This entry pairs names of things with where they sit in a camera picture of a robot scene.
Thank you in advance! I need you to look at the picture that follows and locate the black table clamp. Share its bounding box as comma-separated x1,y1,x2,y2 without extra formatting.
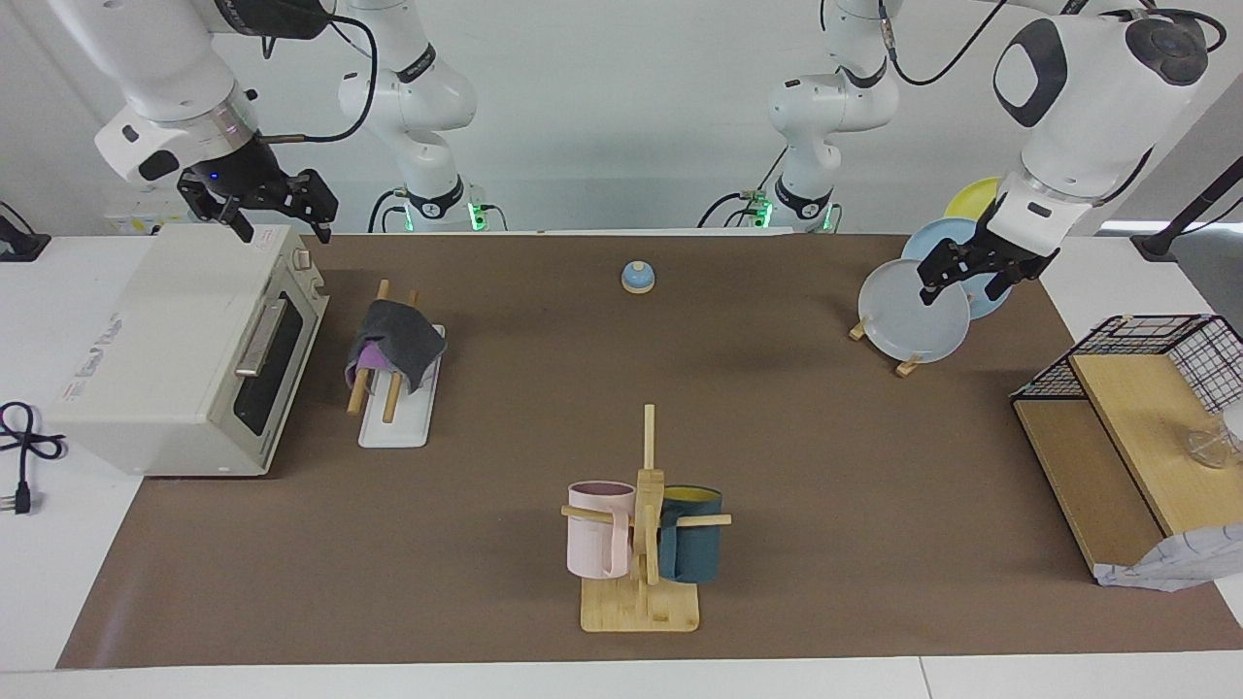
0,202,51,263

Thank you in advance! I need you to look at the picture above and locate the white rack with wooden bars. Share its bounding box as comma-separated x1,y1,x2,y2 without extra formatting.
347,280,446,449

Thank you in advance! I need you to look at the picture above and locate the black base cable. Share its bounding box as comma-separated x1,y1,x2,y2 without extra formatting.
697,144,789,230
367,187,409,234

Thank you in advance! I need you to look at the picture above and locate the brown table mat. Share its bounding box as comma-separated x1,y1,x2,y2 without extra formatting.
56,233,1243,669

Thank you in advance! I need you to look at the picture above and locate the wooden shelf box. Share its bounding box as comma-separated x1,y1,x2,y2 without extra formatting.
1013,354,1243,583

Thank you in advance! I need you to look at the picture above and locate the yellow plate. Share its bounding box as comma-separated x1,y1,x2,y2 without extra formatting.
944,177,1005,221

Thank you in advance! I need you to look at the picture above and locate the black power cord with plug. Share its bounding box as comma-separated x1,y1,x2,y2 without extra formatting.
0,401,67,516

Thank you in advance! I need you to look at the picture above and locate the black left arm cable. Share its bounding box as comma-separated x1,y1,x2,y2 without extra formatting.
821,0,1210,87

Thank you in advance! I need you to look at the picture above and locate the beige toaster oven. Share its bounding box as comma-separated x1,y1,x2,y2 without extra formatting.
49,225,329,479

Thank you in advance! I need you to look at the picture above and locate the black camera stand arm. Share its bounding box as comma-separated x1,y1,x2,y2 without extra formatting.
1131,160,1243,261

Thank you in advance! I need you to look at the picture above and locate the wooden mug tree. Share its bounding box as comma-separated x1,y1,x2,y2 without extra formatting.
561,404,732,634

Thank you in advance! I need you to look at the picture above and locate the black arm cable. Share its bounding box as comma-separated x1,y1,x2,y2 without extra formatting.
821,0,1210,87
257,15,378,147

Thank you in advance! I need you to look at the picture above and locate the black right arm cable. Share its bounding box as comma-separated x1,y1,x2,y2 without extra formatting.
257,15,378,147

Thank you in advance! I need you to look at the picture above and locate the dark teal mug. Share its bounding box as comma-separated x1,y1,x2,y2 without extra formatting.
658,485,724,584

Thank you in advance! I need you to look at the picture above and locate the purple and grey towel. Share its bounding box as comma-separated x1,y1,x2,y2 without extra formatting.
346,299,449,394

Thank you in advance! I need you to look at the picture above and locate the grey plate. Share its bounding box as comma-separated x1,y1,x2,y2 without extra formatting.
858,259,973,364

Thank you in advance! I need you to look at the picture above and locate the white power strip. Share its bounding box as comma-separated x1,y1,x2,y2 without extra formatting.
105,202,190,236

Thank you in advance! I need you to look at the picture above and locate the wooden plate stand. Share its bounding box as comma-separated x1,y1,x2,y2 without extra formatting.
849,320,922,378

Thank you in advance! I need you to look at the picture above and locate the clear glass cup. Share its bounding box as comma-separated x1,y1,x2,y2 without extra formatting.
1185,403,1243,470

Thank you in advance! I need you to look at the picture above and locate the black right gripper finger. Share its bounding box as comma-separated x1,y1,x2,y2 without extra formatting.
206,192,256,245
289,169,340,245

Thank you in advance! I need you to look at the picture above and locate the light blue plate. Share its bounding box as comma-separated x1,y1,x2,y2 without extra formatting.
901,217,1013,321

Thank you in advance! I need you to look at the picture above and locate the black wire basket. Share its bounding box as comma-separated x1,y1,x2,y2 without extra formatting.
1015,314,1243,415

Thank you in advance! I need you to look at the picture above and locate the pink mug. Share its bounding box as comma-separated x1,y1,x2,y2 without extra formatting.
567,481,637,581

